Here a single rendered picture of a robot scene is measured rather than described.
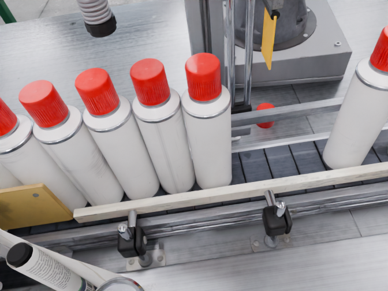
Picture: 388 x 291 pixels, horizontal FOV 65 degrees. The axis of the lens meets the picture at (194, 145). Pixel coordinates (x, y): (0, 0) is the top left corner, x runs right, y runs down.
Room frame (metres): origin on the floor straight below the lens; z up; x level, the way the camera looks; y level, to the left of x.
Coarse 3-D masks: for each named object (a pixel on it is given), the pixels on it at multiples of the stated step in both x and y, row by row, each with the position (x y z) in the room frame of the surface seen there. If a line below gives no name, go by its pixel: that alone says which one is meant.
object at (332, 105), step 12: (276, 108) 0.27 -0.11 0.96; (288, 108) 0.27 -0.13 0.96; (300, 108) 0.26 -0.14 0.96; (312, 108) 0.26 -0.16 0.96; (324, 108) 0.26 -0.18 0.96; (336, 108) 0.26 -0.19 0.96; (240, 120) 0.26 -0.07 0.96; (252, 120) 0.26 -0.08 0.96; (264, 120) 0.26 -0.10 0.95; (276, 120) 0.26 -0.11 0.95
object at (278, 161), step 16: (304, 144) 0.26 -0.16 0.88; (320, 144) 0.26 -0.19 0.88; (384, 144) 0.24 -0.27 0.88; (192, 160) 0.27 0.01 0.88; (240, 160) 0.26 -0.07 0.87; (256, 160) 0.25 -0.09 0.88; (272, 160) 0.24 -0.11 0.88; (288, 160) 0.24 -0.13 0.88; (304, 160) 0.23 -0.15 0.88; (320, 160) 0.23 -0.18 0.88; (368, 160) 0.22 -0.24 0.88; (384, 160) 0.21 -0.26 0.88; (240, 176) 0.23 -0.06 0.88; (256, 176) 0.22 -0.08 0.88; (272, 176) 0.22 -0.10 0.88; (288, 176) 0.21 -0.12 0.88; (160, 192) 0.22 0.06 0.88; (288, 192) 0.19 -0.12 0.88; (304, 192) 0.18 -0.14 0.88; (176, 208) 0.19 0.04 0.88; (192, 208) 0.19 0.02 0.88; (48, 224) 0.20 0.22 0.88; (64, 224) 0.20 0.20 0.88; (80, 224) 0.19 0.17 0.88; (96, 224) 0.19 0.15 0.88
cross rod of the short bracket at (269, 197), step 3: (270, 189) 0.18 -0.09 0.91; (264, 192) 0.18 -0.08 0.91; (267, 192) 0.18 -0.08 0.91; (270, 192) 0.18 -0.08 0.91; (273, 192) 0.18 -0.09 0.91; (264, 195) 0.18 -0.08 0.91; (267, 195) 0.17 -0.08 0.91; (270, 195) 0.17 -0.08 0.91; (273, 195) 0.17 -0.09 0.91; (267, 198) 0.17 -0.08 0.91; (270, 198) 0.17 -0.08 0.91; (273, 198) 0.17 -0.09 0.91; (267, 201) 0.17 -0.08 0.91; (270, 201) 0.17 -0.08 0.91; (273, 201) 0.16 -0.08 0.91; (267, 204) 0.16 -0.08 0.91; (270, 204) 0.16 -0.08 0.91; (273, 204) 0.16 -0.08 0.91
